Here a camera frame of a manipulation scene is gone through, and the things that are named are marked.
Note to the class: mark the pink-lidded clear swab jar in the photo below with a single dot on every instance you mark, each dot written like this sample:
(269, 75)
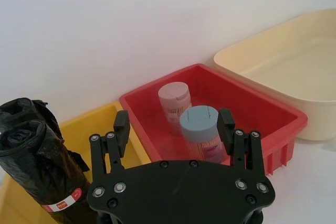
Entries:
(173, 98)

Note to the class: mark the black garbage bag roll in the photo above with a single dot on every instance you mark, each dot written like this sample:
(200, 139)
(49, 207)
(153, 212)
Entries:
(21, 108)
(39, 166)

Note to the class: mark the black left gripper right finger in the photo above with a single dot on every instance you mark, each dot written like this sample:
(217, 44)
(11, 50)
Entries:
(225, 129)

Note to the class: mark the blue-lidded clear swab jar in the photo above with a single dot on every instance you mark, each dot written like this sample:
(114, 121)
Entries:
(199, 124)

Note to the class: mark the red plastic bin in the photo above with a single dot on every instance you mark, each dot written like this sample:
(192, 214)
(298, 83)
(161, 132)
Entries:
(236, 98)

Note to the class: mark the yellow plastic bin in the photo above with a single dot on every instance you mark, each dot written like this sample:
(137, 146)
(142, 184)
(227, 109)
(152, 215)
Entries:
(81, 125)

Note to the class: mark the cream plastic basin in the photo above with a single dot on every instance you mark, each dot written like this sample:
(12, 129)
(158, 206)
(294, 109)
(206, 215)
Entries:
(294, 77)

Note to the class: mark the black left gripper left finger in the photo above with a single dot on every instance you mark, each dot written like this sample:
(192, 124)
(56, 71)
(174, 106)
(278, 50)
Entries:
(122, 129)

